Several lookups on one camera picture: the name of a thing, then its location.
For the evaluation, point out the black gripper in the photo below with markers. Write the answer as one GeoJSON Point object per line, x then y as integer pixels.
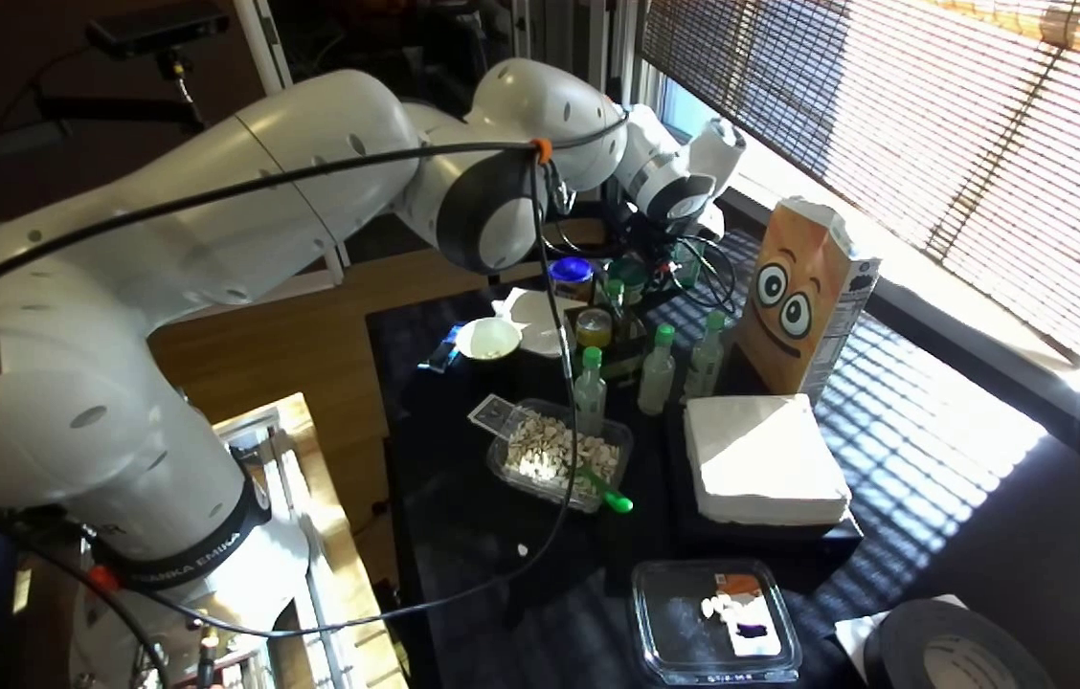
{"type": "Point", "coordinates": [644, 231]}

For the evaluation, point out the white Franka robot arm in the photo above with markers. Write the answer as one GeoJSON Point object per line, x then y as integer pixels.
{"type": "Point", "coordinates": [53, 357]}

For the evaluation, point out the dark bottle with green cap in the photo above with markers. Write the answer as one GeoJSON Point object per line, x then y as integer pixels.
{"type": "Point", "coordinates": [612, 301]}

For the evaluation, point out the brown paper bag with face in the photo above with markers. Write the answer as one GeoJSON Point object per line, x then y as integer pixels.
{"type": "Point", "coordinates": [810, 308]}

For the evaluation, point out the white paper towel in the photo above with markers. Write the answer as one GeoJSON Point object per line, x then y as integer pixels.
{"type": "Point", "coordinates": [524, 317]}

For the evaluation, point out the white bowl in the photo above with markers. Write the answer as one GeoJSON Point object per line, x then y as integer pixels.
{"type": "Point", "coordinates": [488, 339]}

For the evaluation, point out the white napkin stack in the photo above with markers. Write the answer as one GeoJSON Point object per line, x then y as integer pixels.
{"type": "Point", "coordinates": [757, 451]}

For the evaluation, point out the clear container with white pieces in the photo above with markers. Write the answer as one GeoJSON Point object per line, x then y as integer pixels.
{"type": "Point", "coordinates": [524, 451]}

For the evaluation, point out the blue snack packet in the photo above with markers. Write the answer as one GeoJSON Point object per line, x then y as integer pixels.
{"type": "Point", "coordinates": [436, 357]}

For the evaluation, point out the green plastic spoon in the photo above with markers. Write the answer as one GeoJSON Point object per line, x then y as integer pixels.
{"type": "Point", "coordinates": [617, 501]}

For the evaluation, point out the white window sill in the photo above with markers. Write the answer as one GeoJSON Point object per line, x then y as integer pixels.
{"type": "Point", "coordinates": [948, 301]}

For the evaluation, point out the black box under napkins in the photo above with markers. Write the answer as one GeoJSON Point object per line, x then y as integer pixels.
{"type": "Point", "coordinates": [810, 553]}

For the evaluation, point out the clear plastic tray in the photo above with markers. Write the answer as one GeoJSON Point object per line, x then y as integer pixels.
{"type": "Point", "coordinates": [680, 625]}

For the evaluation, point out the white orange pieces in tray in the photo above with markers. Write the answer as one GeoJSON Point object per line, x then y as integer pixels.
{"type": "Point", "coordinates": [745, 616]}

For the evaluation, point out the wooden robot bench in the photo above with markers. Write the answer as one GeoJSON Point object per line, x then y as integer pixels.
{"type": "Point", "coordinates": [342, 510]}

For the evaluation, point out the window blinds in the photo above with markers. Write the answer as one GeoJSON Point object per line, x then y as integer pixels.
{"type": "Point", "coordinates": [1012, 129]}

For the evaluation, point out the aluminium mounting rails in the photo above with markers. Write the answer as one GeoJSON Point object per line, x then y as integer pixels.
{"type": "Point", "coordinates": [296, 510]}

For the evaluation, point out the grey duct tape roll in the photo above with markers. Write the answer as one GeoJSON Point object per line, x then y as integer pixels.
{"type": "Point", "coordinates": [897, 650]}

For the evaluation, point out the black camera on stand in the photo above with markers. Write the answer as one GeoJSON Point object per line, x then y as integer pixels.
{"type": "Point", "coordinates": [157, 28]}

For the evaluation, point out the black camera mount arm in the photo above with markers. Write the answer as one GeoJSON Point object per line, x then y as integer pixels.
{"type": "Point", "coordinates": [118, 109]}

